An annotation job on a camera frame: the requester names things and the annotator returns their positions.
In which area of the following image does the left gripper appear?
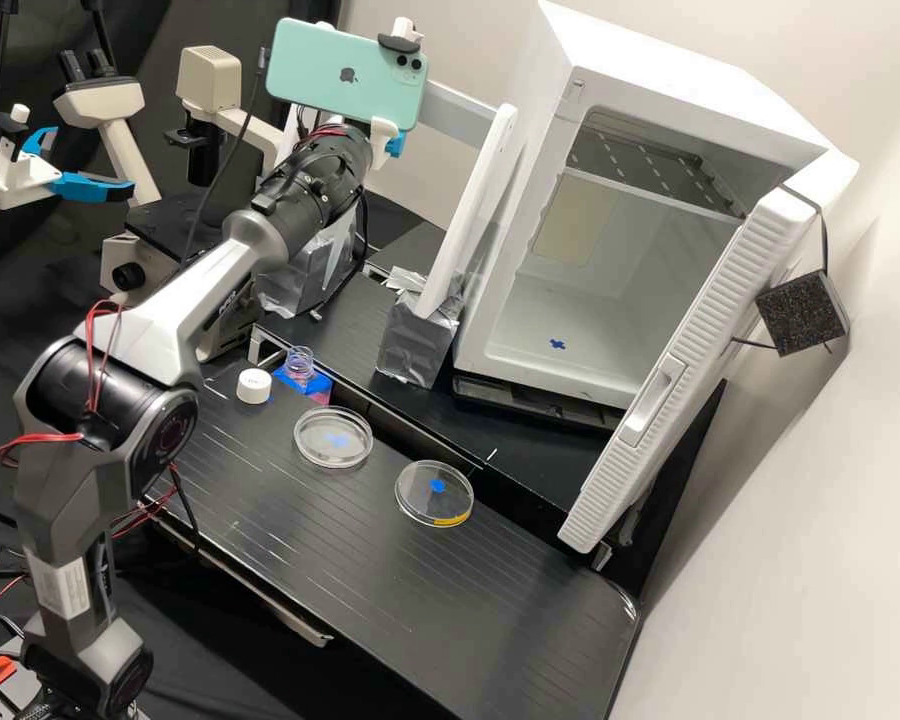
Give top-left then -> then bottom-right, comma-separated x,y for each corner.
0,125 -> 137,213

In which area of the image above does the black platform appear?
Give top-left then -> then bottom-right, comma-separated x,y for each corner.
248,221 -> 631,541
146,367 -> 640,720

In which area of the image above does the white incubator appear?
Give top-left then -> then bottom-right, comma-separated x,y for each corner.
449,0 -> 834,412

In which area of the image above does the right wrist camera phone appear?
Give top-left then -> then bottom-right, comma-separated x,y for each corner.
264,16 -> 429,135

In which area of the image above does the incubator door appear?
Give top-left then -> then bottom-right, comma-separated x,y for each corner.
557,149 -> 862,556

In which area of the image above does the white cap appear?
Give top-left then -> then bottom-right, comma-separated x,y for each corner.
236,368 -> 274,407

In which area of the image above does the petri dish lid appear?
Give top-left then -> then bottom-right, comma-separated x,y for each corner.
394,458 -> 476,529

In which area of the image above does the small bottle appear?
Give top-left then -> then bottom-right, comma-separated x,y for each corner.
284,345 -> 319,384

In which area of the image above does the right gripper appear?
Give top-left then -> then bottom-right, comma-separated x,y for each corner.
367,118 -> 409,160

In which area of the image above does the blue bottle holder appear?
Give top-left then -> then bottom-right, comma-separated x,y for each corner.
271,365 -> 336,400

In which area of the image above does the petri dish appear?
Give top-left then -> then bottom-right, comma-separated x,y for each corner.
292,405 -> 375,471

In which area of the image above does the cream microscope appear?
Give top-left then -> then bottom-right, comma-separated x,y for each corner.
50,43 -> 301,365

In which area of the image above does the black cable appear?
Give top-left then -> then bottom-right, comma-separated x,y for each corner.
194,44 -> 273,235

